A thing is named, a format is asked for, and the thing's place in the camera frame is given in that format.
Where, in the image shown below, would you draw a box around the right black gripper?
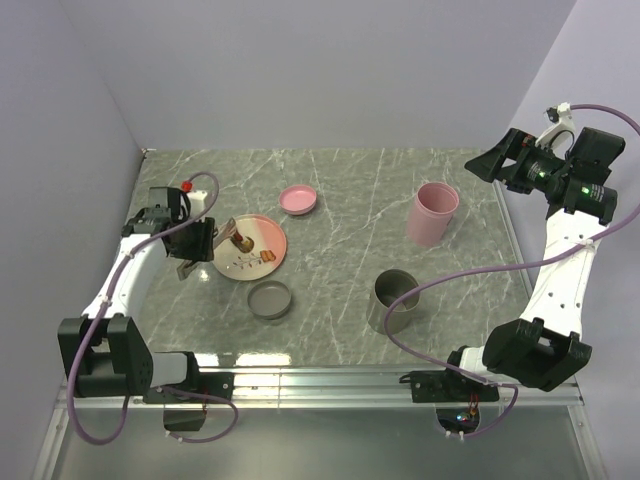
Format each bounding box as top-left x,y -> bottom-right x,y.
464,128 -> 570,194

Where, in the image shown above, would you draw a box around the metal serving tongs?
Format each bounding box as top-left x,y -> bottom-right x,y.
177,218 -> 246,281

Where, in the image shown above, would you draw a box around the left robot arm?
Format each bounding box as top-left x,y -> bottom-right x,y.
57,187 -> 217,402

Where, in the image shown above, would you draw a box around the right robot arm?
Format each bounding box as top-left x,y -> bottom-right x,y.
441,128 -> 625,400

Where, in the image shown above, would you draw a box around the brown mushroom food piece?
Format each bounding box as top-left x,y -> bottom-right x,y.
232,233 -> 254,253

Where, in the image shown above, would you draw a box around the small orange sausage pieces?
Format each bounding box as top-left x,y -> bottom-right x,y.
260,250 -> 277,263

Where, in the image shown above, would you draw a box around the pink and cream plate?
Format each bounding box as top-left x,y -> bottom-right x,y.
213,214 -> 288,281

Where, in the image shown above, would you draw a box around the pink cylindrical container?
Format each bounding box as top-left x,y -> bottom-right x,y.
406,182 -> 459,248

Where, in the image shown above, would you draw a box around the grey round lid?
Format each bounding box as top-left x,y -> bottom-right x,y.
247,280 -> 292,320

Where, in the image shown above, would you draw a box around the pink round lid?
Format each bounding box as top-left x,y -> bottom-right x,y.
278,185 -> 317,216

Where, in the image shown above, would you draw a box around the grey cylindrical container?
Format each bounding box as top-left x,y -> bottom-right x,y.
366,269 -> 420,334

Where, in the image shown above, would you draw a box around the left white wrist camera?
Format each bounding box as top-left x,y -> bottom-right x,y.
180,181 -> 211,220

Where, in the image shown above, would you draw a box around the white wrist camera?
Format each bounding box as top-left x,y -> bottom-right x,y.
535,102 -> 575,150
180,181 -> 211,220

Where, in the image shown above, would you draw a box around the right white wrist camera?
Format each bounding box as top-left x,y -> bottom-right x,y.
535,102 -> 575,150

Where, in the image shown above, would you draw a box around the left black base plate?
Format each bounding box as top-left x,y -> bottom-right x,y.
143,371 -> 235,404

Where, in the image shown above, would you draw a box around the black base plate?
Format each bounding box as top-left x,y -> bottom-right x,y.
143,371 -> 235,404
399,369 -> 500,403

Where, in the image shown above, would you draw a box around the aluminium mounting rail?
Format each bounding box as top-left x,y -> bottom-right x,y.
54,367 -> 586,411

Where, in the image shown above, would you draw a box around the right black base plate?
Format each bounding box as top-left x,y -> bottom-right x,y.
399,369 -> 500,403

